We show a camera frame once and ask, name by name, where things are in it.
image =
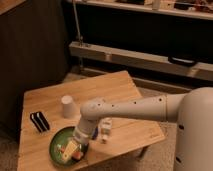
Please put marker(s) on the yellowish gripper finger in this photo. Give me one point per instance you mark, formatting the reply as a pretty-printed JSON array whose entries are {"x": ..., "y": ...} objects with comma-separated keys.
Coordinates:
[{"x": 70, "y": 149}]

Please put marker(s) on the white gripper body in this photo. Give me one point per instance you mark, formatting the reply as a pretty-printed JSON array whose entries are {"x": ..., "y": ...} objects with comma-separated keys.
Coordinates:
[{"x": 82, "y": 134}]

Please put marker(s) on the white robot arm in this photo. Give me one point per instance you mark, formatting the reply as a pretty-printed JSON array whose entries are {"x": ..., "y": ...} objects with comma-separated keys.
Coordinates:
[{"x": 193, "y": 112}]

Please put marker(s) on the black and white eraser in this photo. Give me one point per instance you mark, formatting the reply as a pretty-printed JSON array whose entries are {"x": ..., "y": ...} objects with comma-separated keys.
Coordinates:
[{"x": 39, "y": 121}]

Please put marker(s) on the orange carrot piece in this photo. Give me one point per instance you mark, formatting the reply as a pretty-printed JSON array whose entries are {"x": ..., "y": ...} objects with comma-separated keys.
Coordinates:
[{"x": 77, "y": 156}]

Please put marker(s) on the green plate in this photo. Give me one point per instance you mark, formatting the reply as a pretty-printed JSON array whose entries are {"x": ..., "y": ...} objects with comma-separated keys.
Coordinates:
[{"x": 58, "y": 144}]

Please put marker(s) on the blue sponge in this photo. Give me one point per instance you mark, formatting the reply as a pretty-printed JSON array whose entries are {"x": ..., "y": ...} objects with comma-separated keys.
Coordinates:
[{"x": 94, "y": 137}]

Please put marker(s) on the small clear plastic bottle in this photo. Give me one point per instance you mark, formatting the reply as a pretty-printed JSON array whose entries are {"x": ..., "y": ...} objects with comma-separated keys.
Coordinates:
[{"x": 106, "y": 126}]

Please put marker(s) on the wooden table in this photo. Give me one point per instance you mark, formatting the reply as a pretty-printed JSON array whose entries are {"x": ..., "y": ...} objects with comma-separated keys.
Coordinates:
[{"x": 127, "y": 135}]

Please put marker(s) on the grey metal case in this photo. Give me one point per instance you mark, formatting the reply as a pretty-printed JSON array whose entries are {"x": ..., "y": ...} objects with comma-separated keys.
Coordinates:
[{"x": 158, "y": 63}]

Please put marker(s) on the metal pole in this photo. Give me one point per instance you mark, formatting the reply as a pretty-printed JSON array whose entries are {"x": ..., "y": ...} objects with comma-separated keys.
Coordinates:
[{"x": 80, "y": 39}]

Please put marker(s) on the dark wooden cabinet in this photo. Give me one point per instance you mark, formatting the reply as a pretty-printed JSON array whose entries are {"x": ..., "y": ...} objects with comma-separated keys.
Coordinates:
[{"x": 33, "y": 54}]

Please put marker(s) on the cluttered upper shelf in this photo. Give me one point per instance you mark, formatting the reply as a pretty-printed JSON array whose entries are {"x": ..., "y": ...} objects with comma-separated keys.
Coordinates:
[{"x": 153, "y": 7}]

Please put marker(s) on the black case handle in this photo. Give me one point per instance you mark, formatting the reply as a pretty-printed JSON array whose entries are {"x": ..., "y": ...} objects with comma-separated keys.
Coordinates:
[{"x": 181, "y": 62}]

